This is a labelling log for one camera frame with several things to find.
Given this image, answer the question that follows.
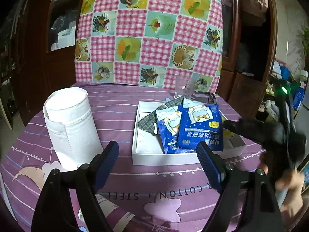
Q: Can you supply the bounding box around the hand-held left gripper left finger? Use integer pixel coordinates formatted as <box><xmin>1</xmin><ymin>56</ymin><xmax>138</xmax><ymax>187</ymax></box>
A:
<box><xmin>31</xmin><ymin>141</ymin><xmax>120</xmax><ymax>232</ymax></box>

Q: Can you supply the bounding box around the pile of storage boxes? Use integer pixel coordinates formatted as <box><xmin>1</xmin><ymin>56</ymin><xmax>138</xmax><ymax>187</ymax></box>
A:
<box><xmin>266</xmin><ymin>60</ymin><xmax>309</xmax><ymax>116</ymax></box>

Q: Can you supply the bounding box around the person's right hand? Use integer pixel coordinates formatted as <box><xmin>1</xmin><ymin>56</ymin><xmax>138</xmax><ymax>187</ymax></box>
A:
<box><xmin>261</xmin><ymin>162</ymin><xmax>307</xmax><ymax>213</ymax></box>

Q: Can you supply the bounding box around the purple plastic bottle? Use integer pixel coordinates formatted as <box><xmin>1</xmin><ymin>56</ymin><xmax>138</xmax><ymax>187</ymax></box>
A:
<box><xmin>78</xmin><ymin>193</ymin><xmax>155</xmax><ymax>232</ymax></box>

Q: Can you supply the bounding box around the white paper towel roll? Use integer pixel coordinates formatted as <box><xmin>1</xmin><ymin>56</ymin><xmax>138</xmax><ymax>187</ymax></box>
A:
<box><xmin>43</xmin><ymin>87</ymin><xmax>104</xmax><ymax>172</ymax></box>

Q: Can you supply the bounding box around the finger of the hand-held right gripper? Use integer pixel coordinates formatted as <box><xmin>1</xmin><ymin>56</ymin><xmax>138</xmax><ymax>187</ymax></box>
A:
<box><xmin>223</xmin><ymin>118</ymin><xmax>278</xmax><ymax>148</ymax></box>

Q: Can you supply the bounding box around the grey plaid pouch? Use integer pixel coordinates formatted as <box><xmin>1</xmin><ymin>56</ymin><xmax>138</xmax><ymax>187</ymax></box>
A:
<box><xmin>138</xmin><ymin>97</ymin><xmax>184</xmax><ymax>136</ymax></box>

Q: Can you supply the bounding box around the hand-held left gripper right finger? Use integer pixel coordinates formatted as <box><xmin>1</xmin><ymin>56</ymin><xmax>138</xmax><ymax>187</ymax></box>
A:
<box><xmin>196</xmin><ymin>141</ymin><xmax>285</xmax><ymax>232</ymax></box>

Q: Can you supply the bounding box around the black plastic holder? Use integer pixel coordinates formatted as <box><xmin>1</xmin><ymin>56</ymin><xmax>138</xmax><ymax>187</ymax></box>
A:
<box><xmin>192</xmin><ymin>91</ymin><xmax>217</xmax><ymax>105</ymax></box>

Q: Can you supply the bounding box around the blue eye mask packet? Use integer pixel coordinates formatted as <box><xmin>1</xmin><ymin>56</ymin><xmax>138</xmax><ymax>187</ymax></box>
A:
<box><xmin>155</xmin><ymin>109</ymin><xmax>183</xmax><ymax>154</ymax></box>
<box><xmin>177</xmin><ymin>98</ymin><xmax>225</xmax><ymax>154</ymax></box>

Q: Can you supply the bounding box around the white shallow cardboard box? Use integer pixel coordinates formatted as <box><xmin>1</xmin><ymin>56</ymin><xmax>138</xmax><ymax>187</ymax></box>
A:
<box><xmin>132</xmin><ymin>101</ymin><xmax>247</xmax><ymax>167</ymax></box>

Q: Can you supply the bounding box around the dark wooden glass-door cabinet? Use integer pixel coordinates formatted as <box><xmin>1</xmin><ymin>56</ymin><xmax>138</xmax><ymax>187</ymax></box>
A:
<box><xmin>14</xmin><ymin>0</ymin><xmax>87</xmax><ymax>126</ymax></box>

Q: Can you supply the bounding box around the clear glass cup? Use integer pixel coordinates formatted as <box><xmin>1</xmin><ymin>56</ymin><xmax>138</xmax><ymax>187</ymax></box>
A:
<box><xmin>174</xmin><ymin>74</ymin><xmax>195</xmax><ymax>99</ymax></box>

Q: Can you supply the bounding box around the pink checkered printed cushion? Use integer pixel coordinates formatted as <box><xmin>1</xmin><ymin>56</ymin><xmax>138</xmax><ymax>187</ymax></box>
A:
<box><xmin>74</xmin><ymin>0</ymin><xmax>224</xmax><ymax>90</ymax></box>

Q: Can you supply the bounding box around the yellow tissue pack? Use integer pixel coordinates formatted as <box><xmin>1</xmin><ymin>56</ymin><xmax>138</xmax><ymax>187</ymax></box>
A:
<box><xmin>222</xmin><ymin>128</ymin><xmax>236</xmax><ymax>142</ymax></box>

